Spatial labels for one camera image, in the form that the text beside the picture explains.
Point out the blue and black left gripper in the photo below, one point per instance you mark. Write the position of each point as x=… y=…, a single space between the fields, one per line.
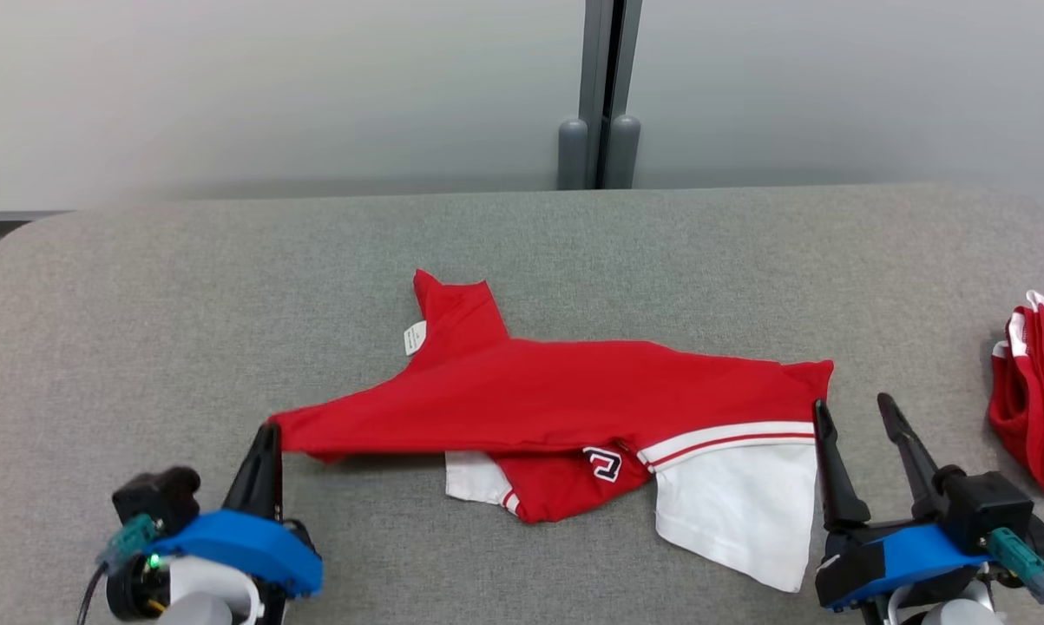
x=244 y=542

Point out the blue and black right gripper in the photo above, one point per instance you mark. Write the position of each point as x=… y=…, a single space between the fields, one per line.
x=903 y=555

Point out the red shorts with white trim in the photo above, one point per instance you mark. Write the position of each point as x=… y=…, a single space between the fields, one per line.
x=1038 y=399

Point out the red and white jersey shirt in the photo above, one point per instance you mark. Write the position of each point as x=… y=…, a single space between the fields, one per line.
x=530 y=399

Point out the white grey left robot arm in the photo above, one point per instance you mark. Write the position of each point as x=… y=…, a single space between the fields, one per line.
x=200 y=590

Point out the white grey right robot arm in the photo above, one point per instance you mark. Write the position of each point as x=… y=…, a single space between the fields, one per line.
x=955 y=612

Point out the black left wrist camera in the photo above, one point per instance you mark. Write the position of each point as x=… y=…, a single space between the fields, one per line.
x=157 y=499

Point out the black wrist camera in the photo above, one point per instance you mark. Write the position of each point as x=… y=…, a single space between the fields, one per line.
x=986 y=512
x=157 y=499

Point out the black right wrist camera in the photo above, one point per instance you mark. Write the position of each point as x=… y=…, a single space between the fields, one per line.
x=986 y=512

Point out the green left camera connector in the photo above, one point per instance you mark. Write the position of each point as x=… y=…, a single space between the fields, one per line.
x=127 y=542

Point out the green camera connector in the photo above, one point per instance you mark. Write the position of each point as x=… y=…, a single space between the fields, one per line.
x=1016 y=555
x=127 y=542

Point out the green right camera connector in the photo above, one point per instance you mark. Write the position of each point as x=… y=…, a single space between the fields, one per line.
x=1016 y=555

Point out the grey rounded post cap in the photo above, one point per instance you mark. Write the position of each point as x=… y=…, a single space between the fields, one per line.
x=573 y=156
x=626 y=156

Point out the grey vertical door post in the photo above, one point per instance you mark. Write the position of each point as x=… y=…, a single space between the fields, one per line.
x=595 y=52

